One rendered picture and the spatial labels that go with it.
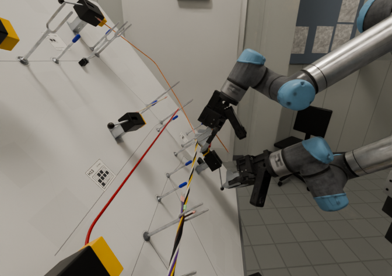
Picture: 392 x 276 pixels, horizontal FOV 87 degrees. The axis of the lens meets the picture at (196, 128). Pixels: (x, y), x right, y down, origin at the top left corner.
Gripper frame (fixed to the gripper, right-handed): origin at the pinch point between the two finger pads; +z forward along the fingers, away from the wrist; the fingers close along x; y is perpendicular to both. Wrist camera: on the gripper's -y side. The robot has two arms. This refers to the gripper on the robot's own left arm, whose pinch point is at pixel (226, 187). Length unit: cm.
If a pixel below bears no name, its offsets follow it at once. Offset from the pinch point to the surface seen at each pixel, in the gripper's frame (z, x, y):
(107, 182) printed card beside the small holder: -7.7, 45.7, -6.1
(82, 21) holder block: -4, 57, 38
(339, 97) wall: -26, -243, 144
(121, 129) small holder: -7.0, 44.0, 6.5
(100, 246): -22, 51, -17
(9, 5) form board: -5, 70, 29
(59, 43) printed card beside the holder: -3, 60, 27
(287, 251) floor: 45, -123, -26
